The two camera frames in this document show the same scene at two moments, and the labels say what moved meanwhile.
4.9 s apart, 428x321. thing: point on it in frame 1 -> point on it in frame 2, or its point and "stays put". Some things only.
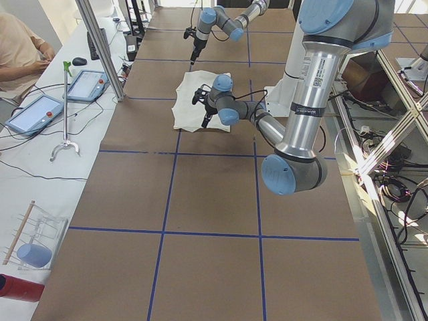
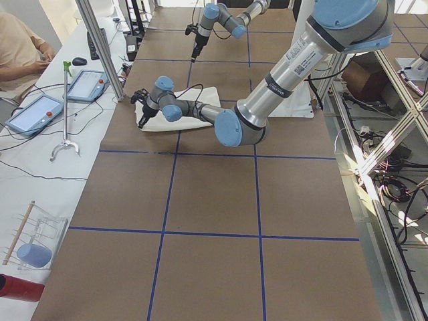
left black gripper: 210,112 -> 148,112
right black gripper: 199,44 stays put
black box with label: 131,43 stays put
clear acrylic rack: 36,240 stays put
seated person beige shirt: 24,57 stays put
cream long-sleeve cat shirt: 188,116 -> 148,123
